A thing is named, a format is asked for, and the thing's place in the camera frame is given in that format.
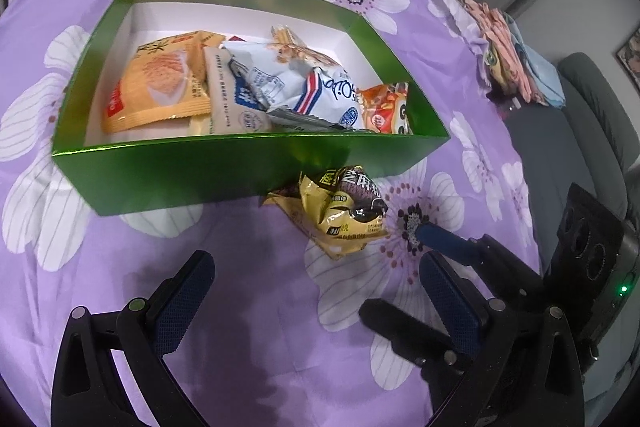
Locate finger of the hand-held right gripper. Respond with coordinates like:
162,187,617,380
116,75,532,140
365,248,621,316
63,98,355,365
359,298,472,375
415,221,551,310

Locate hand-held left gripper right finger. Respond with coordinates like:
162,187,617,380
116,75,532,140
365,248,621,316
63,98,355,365
419,251,586,427

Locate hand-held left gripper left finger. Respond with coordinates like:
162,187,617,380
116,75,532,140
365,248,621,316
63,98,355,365
50,249,217,427

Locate yellow brown snack packet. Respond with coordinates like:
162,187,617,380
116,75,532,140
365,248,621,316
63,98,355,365
262,166,390,262

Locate orange cartoon snack packet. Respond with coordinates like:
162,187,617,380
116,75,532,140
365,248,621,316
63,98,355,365
359,82,412,135

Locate green cardboard box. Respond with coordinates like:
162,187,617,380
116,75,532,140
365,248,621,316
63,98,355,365
51,0,450,217

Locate white blue snack packet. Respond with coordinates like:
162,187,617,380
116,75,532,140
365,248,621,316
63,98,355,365
270,25,368,130

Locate beige blue-label snack packet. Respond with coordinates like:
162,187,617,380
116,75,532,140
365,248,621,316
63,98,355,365
202,47,273,136

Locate large orange snack packet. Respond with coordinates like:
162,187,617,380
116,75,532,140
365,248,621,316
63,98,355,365
102,30,226,134

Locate purple floral cloth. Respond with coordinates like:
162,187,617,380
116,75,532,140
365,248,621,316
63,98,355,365
0,0,543,427

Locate grey sofa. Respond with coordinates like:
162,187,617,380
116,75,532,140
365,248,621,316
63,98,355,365
500,52,640,408

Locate pile of folded clothes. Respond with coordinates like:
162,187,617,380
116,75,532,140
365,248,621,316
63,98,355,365
460,0,566,108

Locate framed wall picture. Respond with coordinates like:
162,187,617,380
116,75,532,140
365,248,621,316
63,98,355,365
615,27,640,88

